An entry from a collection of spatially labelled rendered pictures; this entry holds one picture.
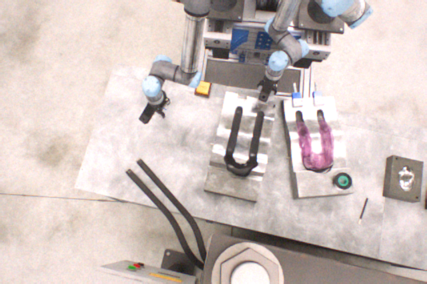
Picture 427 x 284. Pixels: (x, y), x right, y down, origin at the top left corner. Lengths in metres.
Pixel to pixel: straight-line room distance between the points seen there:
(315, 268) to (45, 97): 2.67
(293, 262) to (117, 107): 1.52
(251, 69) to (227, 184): 1.15
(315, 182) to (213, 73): 1.22
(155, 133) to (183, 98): 0.24
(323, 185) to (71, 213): 1.74
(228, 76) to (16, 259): 1.91
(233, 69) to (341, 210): 1.28
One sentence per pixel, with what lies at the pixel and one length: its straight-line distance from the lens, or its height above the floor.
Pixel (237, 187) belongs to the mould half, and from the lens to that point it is 1.79.
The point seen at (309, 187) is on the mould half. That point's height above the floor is 0.91.
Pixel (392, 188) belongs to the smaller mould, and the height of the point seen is 0.87.
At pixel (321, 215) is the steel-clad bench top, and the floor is 0.80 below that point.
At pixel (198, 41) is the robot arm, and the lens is 1.50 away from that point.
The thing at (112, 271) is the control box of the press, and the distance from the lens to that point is 1.20.
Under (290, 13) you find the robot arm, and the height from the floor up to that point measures 1.32.
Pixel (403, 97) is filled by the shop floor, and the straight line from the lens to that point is 3.20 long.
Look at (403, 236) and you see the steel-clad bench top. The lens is 2.06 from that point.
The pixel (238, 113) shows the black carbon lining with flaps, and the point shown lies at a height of 0.88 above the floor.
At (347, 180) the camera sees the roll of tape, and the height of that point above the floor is 0.94.
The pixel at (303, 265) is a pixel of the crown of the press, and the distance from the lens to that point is 0.64.
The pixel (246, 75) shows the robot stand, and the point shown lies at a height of 0.21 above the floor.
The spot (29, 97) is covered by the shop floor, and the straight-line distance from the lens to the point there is 3.13.
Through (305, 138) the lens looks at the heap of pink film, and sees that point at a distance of 1.82.
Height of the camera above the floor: 2.63
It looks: 75 degrees down
